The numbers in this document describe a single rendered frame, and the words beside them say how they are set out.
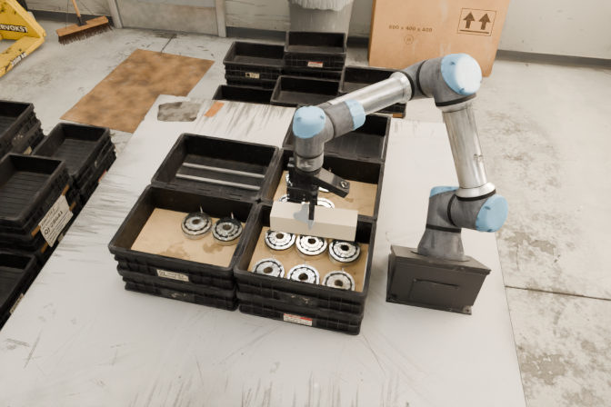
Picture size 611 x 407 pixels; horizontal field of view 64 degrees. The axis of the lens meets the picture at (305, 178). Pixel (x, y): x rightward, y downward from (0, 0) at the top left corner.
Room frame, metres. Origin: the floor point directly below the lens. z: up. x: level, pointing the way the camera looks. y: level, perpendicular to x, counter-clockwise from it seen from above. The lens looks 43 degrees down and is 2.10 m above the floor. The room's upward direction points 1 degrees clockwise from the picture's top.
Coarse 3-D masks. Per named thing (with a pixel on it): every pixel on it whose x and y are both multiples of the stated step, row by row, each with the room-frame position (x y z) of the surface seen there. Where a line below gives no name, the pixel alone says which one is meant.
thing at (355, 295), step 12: (264, 204) 1.13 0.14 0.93; (252, 228) 1.03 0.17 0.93; (372, 228) 1.04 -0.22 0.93; (372, 240) 1.00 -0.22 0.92; (240, 252) 0.93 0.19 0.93; (372, 252) 0.94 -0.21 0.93; (240, 276) 0.85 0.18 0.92; (252, 276) 0.84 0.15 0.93; (264, 276) 0.84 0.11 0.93; (276, 276) 0.84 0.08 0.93; (300, 288) 0.82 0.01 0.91; (312, 288) 0.81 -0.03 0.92; (324, 288) 0.81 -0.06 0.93; (336, 288) 0.81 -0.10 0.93; (360, 300) 0.78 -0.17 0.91
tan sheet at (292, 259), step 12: (264, 228) 1.12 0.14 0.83; (264, 240) 1.06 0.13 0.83; (264, 252) 1.01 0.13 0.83; (252, 264) 0.96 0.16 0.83; (288, 264) 0.96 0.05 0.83; (300, 264) 0.97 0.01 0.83; (312, 264) 0.97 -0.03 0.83; (324, 264) 0.97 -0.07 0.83; (360, 264) 0.97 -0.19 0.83; (324, 276) 0.92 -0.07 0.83; (360, 276) 0.92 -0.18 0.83; (360, 288) 0.88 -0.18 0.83
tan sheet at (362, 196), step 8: (280, 184) 1.34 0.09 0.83; (352, 184) 1.35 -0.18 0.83; (360, 184) 1.35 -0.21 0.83; (368, 184) 1.35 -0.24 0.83; (376, 184) 1.35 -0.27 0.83; (280, 192) 1.30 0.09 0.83; (352, 192) 1.31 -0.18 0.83; (360, 192) 1.31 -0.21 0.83; (368, 192) 1.31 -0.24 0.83; (328, 200) 1.26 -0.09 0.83; (336, 200) 1.26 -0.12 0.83; (344, 200) 1.26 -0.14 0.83; (352, 200) 1.26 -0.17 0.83; (360, 200) 1.27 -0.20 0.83; (368, 200) 1.27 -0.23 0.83; (344, 208) 1.22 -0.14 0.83; (352, 208) 1.22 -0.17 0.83; (360, 208) 1.22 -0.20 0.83; (368, 208) 1.22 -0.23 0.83
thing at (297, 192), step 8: (288, 168) 0.93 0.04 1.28; (296, 168) 0.92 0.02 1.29; (320, 168) 0.92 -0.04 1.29; (296, 176) 0.92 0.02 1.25; (304, 176) 0.93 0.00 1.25; (288, 184) 0.92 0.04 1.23; (296, 184) 0.92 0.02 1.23; (304, 184) 0.92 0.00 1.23; (312, 184) 0.92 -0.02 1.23; (288, 192) 0.92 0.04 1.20; (296, 192) 0.91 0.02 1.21; (304, 192) 0.90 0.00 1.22; (312, 192) 0.90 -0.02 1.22; (288, 200) 0.91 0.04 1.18; (296, 200) 0.91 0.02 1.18; (304, 200) 0.91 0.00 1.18
